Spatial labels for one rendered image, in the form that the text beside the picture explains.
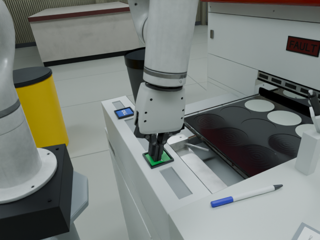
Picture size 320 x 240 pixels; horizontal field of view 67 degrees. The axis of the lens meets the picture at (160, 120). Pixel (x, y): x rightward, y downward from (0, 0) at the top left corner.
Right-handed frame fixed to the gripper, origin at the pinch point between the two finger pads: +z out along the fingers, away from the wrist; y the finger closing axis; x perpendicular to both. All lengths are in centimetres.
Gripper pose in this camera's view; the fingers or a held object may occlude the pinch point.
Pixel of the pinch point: (155, 150)
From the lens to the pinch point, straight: 54.6
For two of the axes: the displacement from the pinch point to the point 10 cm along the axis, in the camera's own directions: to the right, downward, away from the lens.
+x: 4.1, 4.2, -8.1
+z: -1.1, 9.1, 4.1
